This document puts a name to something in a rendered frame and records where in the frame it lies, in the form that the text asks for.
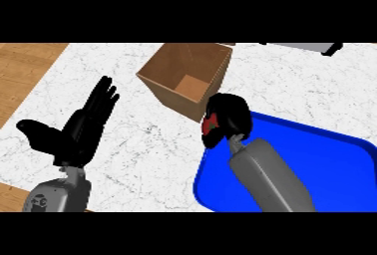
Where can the brown cardboard box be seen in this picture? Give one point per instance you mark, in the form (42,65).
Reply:
(188,78)

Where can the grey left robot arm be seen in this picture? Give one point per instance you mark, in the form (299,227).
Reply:
(61,194)

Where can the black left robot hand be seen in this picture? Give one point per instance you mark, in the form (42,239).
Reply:
(80,131)

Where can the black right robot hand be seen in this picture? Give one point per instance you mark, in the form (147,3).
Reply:
(231,114)

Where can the red tomato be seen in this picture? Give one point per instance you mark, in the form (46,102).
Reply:
(210,124)

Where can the blue plastic tray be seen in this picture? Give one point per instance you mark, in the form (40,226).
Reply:
(324,166)

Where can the grey flat appliance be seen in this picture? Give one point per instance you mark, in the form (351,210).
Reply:
(314,46)

